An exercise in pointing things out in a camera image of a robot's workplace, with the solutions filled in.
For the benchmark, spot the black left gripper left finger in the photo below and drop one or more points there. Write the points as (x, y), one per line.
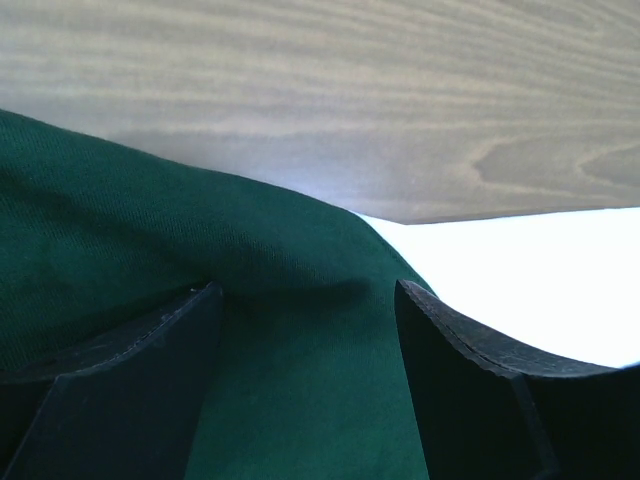
(123, 405)

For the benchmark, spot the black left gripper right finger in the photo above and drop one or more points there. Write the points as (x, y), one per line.
(489, 406)

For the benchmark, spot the white and green t-shirt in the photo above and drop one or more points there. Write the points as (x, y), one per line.
(309, 380)

